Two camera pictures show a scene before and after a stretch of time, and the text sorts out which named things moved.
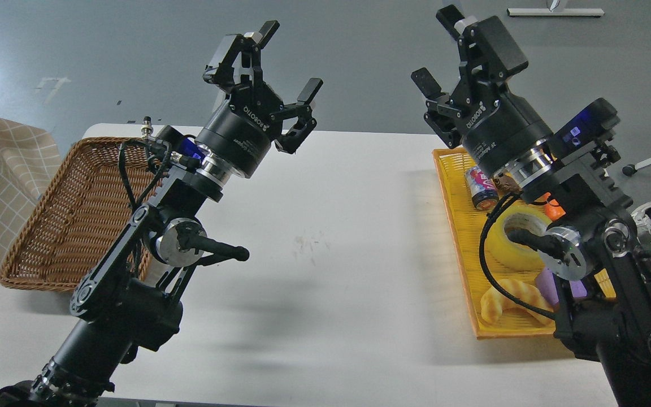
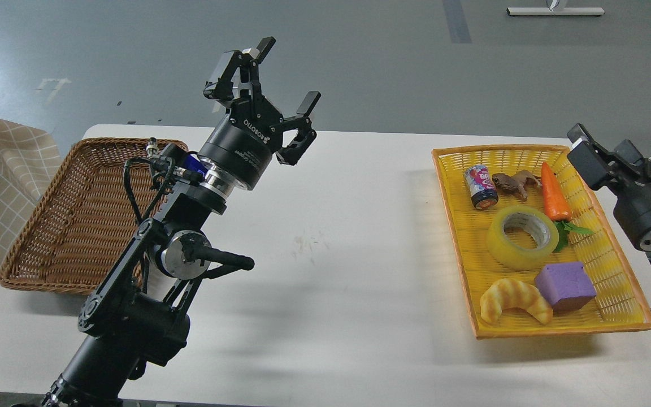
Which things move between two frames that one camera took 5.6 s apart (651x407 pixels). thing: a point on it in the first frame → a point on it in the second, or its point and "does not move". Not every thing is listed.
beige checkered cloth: x=8 y=166 does not move
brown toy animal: x=505 y=181 does not move
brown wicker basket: x=89 y=200 does not move
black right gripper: x=496 y=127 → x=648 y=196
